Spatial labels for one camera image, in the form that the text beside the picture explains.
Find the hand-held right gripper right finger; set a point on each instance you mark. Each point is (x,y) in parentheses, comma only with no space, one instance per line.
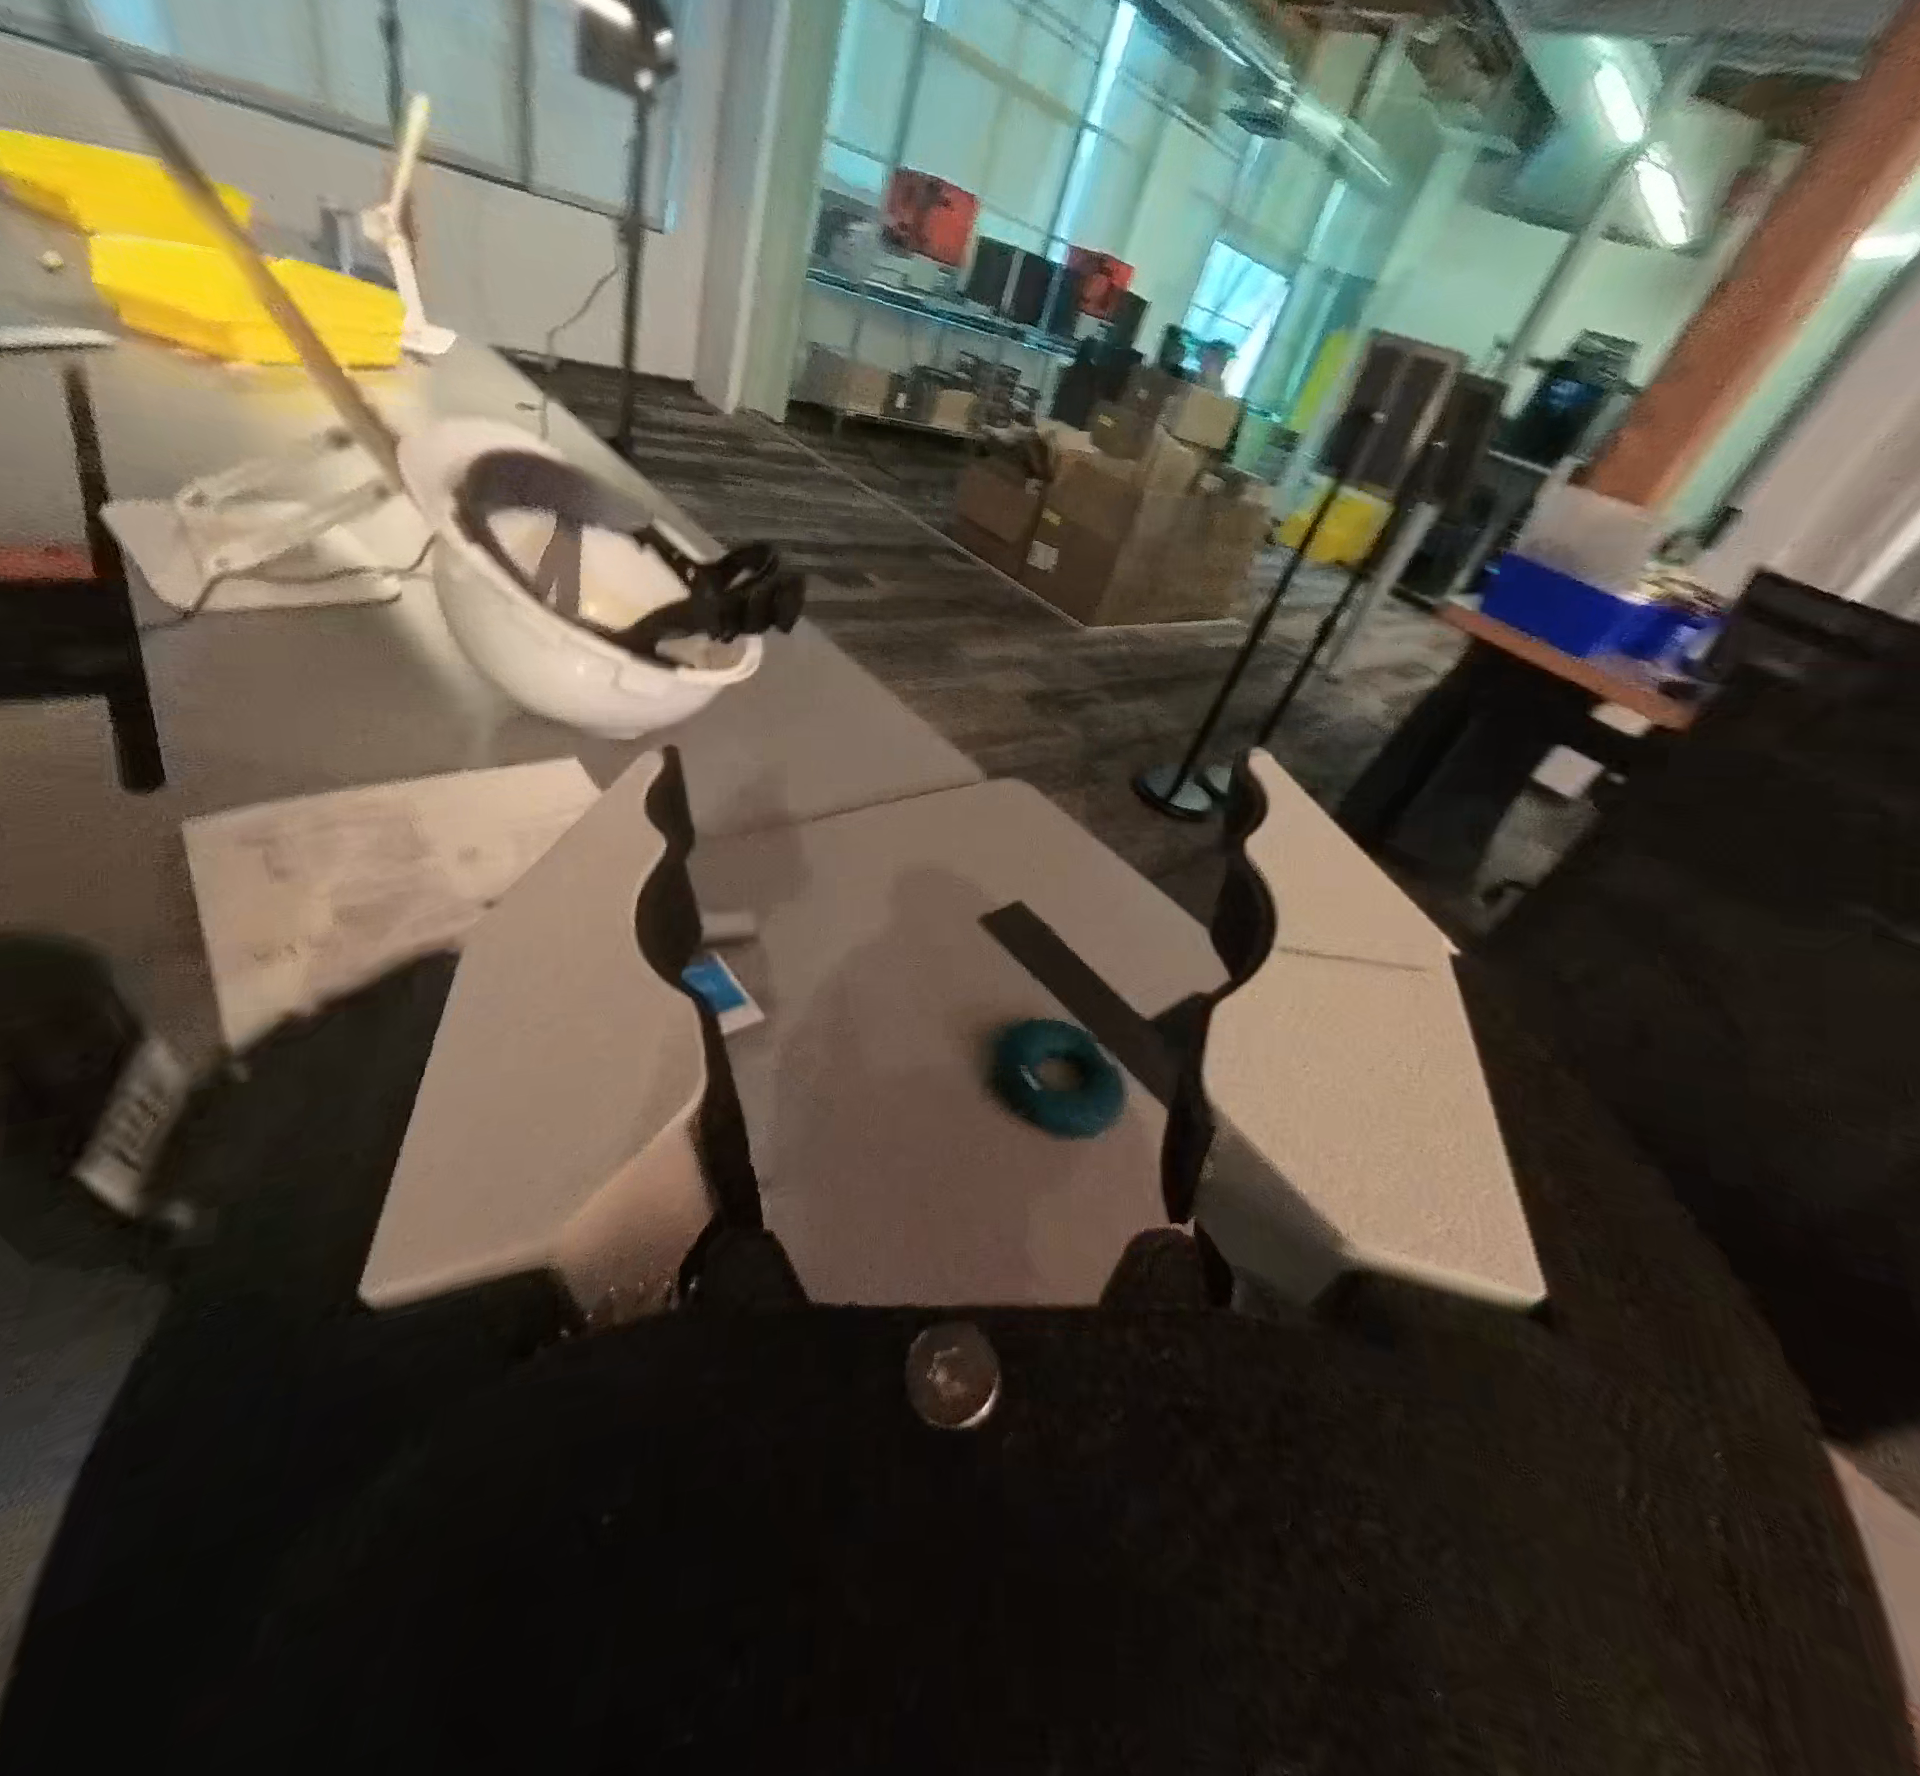
(1350,1101)

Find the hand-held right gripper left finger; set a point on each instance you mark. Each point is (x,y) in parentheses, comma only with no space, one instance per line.
(554,1086)

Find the blue and white card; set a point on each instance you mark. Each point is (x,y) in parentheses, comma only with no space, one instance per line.
(719,996)

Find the printed instruction paper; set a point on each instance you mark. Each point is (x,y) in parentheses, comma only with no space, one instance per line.
(345,876)

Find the long black tape strip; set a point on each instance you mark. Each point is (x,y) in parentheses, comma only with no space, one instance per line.
(1079,974)

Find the white hard hat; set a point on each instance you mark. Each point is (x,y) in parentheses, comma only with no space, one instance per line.
(525,666)

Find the wooden desk with black legs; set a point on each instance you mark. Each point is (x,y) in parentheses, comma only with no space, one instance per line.
(1560,658)

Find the black mesh office chair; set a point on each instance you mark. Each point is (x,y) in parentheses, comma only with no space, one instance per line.
(1769,831)

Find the blue plastic bin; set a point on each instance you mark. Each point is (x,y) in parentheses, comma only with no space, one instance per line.
(1573,606)

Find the yellow floor bin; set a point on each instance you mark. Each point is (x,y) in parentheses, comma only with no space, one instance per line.
(1336,527)

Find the clear acrylic stand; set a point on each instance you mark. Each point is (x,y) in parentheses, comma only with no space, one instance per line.
(299,501)

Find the stack of cardboard boxes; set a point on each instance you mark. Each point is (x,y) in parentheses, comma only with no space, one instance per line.
(1123,531)

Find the yellow foam pieces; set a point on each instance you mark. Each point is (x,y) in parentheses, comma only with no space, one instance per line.
(195,292)

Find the black light tripod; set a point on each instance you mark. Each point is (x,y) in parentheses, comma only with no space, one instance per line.
(630,305)

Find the white articulated stand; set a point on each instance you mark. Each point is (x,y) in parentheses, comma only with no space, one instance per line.
(401,231)

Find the grey metal rod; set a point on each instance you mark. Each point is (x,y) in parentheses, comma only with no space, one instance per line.
(225,201)

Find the yellow plastic tray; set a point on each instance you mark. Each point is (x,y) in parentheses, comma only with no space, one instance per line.
(103,180)

